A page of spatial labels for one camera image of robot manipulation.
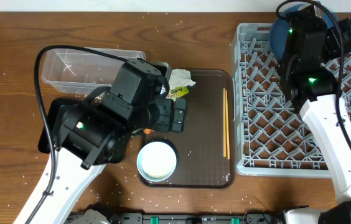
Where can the large blue plate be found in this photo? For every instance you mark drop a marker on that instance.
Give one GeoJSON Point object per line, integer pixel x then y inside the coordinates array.
{"type": "Point", "coordinates": [280, 30]}

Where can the clear plastic bin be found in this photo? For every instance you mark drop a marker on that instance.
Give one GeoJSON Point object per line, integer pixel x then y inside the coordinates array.
{"type": "Point", "coordinates": [77, 72]}

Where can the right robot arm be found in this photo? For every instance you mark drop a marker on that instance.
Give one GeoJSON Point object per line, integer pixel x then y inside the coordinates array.
{"type": "Point", "coordinates": [315, 35]}

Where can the crumpled white tissue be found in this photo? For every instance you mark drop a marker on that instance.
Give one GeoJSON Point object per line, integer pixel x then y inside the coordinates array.
{"type": "Point", "coordinates": [180, 78]}

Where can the left wooden chopstick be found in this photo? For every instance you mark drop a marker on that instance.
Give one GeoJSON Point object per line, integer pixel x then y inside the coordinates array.
{"type": "Point", "coordinates": [224, 126]}

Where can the dark brown serving tray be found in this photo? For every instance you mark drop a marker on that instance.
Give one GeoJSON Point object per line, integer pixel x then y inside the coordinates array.
{"type": "Point", "coordinates": [201, 162]}

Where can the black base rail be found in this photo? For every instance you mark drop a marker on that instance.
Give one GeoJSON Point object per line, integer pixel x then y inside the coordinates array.
{"type": "Point", "coordinates": [130, 218]}

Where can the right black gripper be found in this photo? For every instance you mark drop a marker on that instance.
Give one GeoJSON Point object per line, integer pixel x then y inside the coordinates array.
{"type": "Point", "coordinates": [348, 32]}

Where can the orange carrot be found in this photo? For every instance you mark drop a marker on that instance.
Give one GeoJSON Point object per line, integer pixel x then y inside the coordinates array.
{"type": "Point", "coordinates": [147, 131]}

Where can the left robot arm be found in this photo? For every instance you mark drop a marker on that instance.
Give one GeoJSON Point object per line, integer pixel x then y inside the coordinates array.
{"type": "Point", "coordinates": [138, 83]}

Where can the right wooden chopstick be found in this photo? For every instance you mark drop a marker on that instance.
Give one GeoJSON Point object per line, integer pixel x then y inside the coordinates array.
{"type": "Point", "coordinates": [227, 125]}

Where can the light blue rice bowl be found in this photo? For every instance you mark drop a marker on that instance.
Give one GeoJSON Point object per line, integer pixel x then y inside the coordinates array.
{"type": "Point", "coordinates": [156, 161]}

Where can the wooden chopstick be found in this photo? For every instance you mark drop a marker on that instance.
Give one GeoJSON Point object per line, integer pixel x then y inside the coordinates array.
{"type": "Point", "coordinates": [227, 125]}
{"type": "Point", "coordinates": [224, 126]}

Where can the grey dishwasher rack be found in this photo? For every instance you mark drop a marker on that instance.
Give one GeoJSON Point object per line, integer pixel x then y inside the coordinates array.
{"type": "Point", "coordinates": [270, 138]}

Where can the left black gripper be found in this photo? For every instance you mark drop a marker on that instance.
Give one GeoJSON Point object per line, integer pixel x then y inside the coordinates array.
{"type": "Point", "coordinates": [172, 115]}

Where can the green snack wrapper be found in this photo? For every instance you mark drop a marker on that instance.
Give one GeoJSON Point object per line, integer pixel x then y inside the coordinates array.
{"type": "Point", "coordinates": [177, 92]}

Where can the black plastic tray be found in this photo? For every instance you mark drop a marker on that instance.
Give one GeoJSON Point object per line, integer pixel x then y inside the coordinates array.
{"type": "Point", "coordinates": [46, 137]}

